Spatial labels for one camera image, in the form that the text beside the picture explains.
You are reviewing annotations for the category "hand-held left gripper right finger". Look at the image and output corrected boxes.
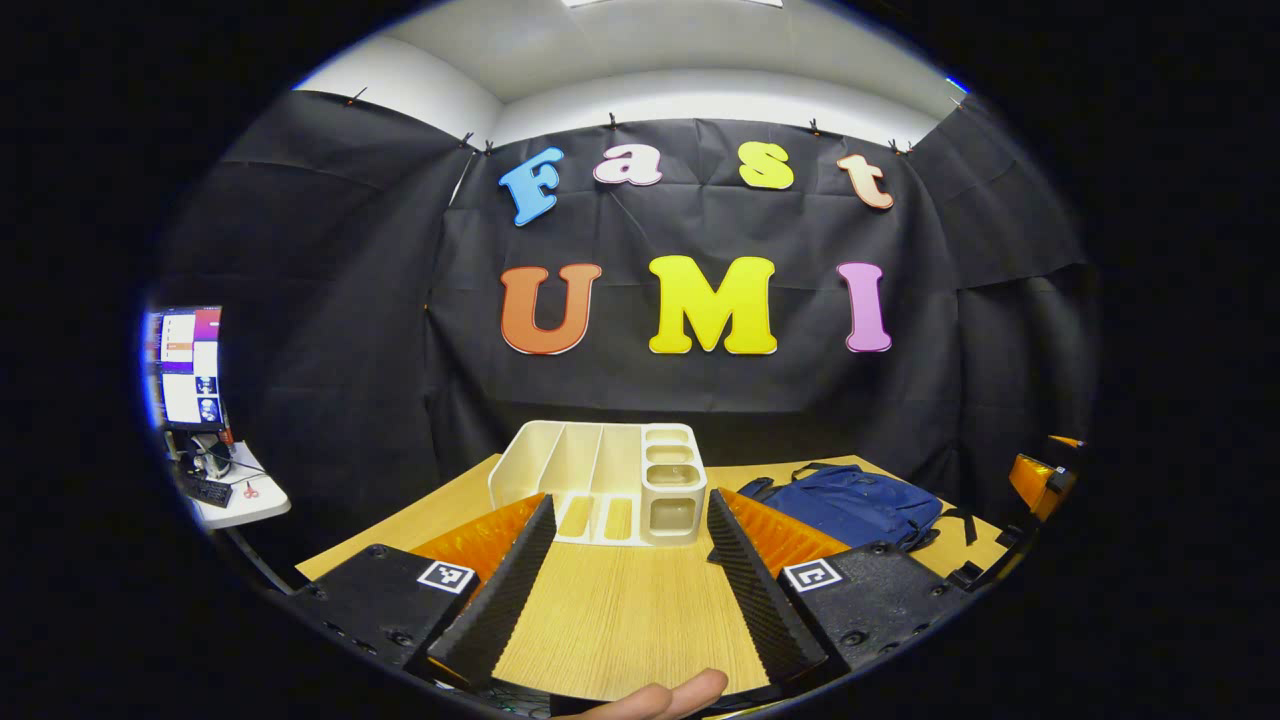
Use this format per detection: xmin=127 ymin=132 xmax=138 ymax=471
xmin=705 ymin=487 xmax=979 ymax=689

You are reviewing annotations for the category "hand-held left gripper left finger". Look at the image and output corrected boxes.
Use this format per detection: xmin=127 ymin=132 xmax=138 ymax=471
xmin=283 ymin=492 xmax=559 ymax=693

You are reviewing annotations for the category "blue schoolbag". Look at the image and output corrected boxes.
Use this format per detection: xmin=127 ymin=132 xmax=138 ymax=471
xmin=708 ymin=461 xmax=981 ymax=566

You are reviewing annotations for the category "white plastic bookshelf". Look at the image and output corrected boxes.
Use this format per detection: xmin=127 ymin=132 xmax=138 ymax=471
xmin=487 ymin=420 xmax=709 ymax=548

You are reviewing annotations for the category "white side table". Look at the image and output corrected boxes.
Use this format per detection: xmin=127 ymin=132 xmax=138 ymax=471
xmin=172 ymin=440 xmax=293 ymax=531

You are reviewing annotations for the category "black keyboard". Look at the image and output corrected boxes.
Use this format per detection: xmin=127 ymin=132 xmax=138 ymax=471
xmin=178 ymin=476 xmax=235 ymax=509

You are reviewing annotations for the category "computer monitor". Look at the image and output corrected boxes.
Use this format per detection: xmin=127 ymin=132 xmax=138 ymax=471
xmin=146 ymin=306 xmax=227 ymax=433

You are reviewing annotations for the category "ceiling light panel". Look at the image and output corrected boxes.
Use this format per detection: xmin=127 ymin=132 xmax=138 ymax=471
xmin=560 ymin=0 xmax=786 ymax=10

